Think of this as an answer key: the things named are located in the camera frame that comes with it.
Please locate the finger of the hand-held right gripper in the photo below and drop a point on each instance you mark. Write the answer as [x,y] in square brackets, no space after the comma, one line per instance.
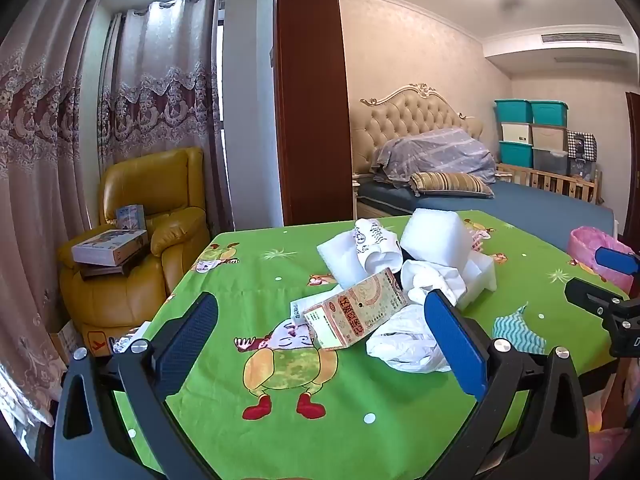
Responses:
[592,297]
[617,259]

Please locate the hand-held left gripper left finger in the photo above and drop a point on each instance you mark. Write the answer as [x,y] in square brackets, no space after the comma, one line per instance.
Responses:
[192,330]

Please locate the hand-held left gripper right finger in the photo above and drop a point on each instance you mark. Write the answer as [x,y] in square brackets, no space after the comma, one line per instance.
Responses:
[452,340]

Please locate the pink-lined trash bin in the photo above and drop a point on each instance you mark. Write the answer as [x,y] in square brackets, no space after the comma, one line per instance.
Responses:
[582,247]

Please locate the white foam piece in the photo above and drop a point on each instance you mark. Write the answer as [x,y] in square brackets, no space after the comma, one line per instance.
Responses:
[480,280]

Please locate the teal striped cloth scrap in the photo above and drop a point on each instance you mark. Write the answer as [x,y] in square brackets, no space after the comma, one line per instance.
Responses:
[520,332]

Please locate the yellow leather armchair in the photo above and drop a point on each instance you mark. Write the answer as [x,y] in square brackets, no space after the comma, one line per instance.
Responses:
[130,290]

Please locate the blue bed mattress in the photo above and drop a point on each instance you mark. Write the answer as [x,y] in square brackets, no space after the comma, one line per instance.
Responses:
[540,215]

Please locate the dark wooden door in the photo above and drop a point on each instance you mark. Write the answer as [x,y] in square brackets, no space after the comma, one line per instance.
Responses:
[633,170]

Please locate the cardboard box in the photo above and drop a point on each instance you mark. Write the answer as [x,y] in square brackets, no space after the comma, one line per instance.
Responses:
[95,342]

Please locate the large white foam block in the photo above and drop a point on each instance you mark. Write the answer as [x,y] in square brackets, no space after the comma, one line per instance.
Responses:
[435,237]

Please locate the beige medicine box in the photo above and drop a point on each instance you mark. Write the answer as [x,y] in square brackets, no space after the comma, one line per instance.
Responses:
[350,310]

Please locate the dark book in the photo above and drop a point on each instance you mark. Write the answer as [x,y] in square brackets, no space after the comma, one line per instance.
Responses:
[100,271]

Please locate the checkered black-white bag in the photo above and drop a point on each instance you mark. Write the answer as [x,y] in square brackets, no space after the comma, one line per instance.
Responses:
[582,147]

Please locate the white flat box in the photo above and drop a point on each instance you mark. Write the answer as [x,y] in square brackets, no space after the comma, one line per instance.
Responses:
[107,247]

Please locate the small blue-white box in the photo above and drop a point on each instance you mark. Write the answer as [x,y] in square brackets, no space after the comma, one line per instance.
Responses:
[131,217]

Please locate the stack of plastic storage boxes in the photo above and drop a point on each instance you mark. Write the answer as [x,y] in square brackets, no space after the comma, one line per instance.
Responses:
[532,135]

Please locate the striped pillow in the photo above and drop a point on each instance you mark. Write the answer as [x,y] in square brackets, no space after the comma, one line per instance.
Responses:
[450,183]

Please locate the white nightstand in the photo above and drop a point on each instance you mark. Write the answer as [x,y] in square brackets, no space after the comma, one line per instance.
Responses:
[356,200]

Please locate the grey striped blanket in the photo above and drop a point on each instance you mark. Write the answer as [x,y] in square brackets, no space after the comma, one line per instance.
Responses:
[435,155]

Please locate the patterned lace curtain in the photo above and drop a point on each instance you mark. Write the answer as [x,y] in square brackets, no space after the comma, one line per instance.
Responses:
[160,85]
[35,185]

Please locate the ceiling air vent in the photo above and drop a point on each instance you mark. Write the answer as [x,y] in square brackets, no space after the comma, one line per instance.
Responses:
[580,38]

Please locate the beige tufted headboard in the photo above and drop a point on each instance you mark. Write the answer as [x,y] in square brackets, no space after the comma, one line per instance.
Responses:
[400,115]

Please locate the brown wooden door panel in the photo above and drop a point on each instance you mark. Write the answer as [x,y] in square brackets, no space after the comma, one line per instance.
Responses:
[310,110]

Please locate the wooden crib rail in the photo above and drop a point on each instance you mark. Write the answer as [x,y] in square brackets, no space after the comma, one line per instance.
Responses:
[550,180]

